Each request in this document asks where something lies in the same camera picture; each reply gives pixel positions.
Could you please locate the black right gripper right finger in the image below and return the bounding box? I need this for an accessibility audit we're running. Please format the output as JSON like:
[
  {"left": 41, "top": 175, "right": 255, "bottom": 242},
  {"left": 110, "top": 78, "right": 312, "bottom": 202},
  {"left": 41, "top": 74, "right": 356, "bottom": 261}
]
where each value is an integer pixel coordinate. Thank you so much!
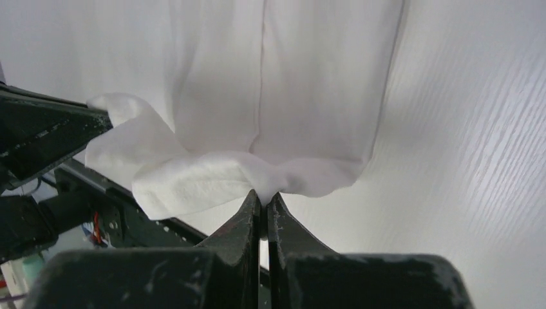
[{"left": 267, "top": 194, "right": 474, "bottom": 308}]

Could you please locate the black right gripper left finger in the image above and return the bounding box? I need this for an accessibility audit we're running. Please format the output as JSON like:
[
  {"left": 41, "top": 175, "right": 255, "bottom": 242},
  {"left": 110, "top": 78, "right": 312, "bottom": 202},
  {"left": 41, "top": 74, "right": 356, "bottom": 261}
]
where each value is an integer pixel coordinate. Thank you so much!
[{"left": 24, "top": 191, "right": 261, "bottom": 308}]

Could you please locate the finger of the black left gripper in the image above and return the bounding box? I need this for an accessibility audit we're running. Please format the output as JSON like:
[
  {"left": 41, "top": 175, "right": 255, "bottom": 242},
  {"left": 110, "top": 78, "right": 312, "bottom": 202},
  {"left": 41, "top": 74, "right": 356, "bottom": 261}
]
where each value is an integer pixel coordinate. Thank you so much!
[{"left": 1, "top": 84, "right": 113, "bottom": 191}]

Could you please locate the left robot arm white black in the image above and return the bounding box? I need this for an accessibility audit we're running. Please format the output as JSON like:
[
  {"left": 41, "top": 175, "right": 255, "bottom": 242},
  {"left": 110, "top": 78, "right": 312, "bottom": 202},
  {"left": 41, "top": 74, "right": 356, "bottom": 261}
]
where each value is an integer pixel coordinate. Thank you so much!
[{"left": 1, "top": 84, "right": 113, "bottom": 263}]

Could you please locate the white t shirt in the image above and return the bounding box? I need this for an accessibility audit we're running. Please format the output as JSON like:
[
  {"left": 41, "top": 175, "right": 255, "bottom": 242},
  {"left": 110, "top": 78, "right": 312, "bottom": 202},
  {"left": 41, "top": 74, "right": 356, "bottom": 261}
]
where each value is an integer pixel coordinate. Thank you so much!
[{"left": 1, "top": 1, "right": 404, "bottom": 220}]

